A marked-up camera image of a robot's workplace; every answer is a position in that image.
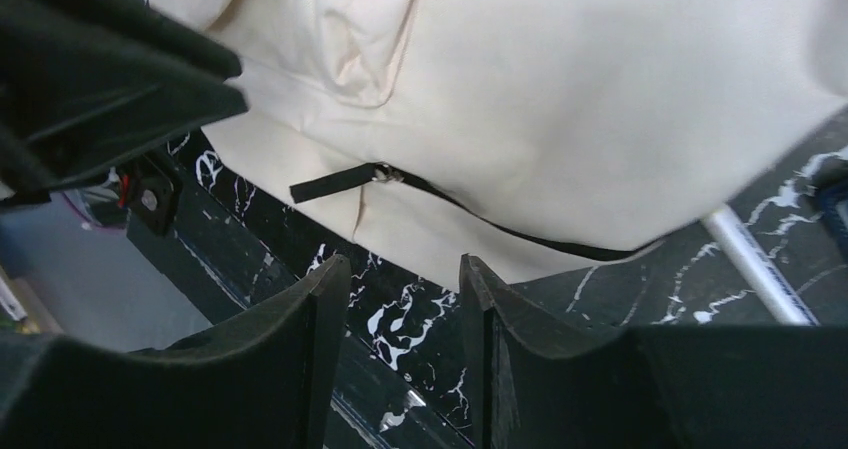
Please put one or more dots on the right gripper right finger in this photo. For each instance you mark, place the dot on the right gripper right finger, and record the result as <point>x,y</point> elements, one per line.
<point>534,381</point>

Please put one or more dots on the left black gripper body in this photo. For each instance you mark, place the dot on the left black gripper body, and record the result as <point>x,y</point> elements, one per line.
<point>89,84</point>

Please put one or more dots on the beige canvas backpack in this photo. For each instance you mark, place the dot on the beige canvas backpack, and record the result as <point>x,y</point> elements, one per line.
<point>541,135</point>

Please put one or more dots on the white marker blue cap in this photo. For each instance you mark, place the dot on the white marker blue cap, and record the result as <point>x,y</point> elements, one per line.
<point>757,269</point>

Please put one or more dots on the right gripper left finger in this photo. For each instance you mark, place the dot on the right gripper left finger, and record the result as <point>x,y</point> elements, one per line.
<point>261,379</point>

